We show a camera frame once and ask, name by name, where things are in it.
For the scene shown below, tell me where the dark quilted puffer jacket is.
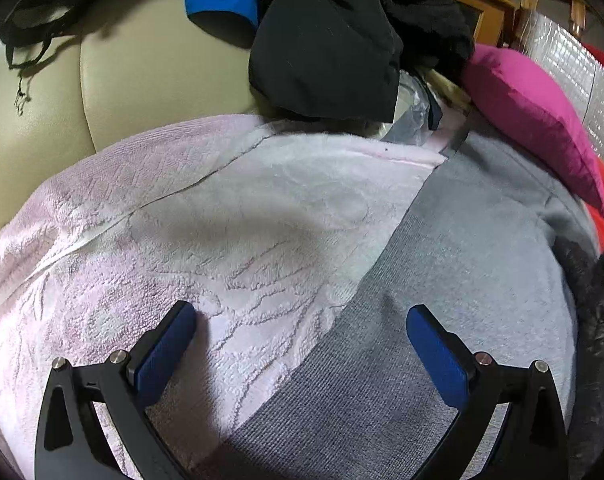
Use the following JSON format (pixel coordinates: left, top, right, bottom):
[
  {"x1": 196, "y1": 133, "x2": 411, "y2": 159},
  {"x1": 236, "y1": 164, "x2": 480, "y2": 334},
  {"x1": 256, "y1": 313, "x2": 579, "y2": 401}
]
[{"x1": 552, "y1": 237, "x2": 604, "y2": 479}]

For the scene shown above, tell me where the pile of dark clothes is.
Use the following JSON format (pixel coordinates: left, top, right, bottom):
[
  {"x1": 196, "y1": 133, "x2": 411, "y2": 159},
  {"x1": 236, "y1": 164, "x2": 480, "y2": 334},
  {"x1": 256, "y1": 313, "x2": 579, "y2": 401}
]
[{"x1": 186, "y1": 0, "x2": 476, "y2": 124}]

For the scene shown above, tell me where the grey blanket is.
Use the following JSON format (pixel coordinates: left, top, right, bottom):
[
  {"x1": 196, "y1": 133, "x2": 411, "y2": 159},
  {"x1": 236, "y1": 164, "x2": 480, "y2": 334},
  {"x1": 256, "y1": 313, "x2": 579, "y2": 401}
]
[{"x1": 194, "y1": 122, "x2": 598, "y2": 479}]

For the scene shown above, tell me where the pale pink textured towel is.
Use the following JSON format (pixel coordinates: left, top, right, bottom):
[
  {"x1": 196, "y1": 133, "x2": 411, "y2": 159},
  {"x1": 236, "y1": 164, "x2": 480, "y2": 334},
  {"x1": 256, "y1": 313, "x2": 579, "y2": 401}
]
[{"x1": 0, "y1": 115, "x2": 443, "y2": 478}]

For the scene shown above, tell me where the clear plastic bag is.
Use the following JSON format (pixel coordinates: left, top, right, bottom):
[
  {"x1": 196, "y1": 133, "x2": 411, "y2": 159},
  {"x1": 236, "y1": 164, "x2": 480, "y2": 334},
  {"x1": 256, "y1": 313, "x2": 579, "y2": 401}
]
[{"x1": 379, "y1": 70, "x2": 443, "y2": 146}]

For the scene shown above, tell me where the pink pillow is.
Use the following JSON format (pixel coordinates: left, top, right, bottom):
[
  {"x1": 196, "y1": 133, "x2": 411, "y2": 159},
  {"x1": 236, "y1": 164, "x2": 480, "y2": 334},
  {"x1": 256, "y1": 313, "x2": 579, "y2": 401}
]
[{"x1": 462, "y1": 44, "x2": 604, "y2": 216}]

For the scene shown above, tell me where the silver foil insulation mat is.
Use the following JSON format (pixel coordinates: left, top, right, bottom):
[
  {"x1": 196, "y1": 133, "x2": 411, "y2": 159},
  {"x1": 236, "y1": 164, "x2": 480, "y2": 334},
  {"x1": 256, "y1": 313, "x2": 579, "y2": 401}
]
[{"x1": 512, "y1": 10, "x2": 604, "y2": 162}]

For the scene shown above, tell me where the beige leather sofa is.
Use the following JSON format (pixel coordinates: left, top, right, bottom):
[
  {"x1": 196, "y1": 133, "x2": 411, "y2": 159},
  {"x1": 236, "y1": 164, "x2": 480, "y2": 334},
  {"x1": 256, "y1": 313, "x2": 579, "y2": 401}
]
[{"x1": 0, "y1": 0, "x2": 267, "y2": 229}]

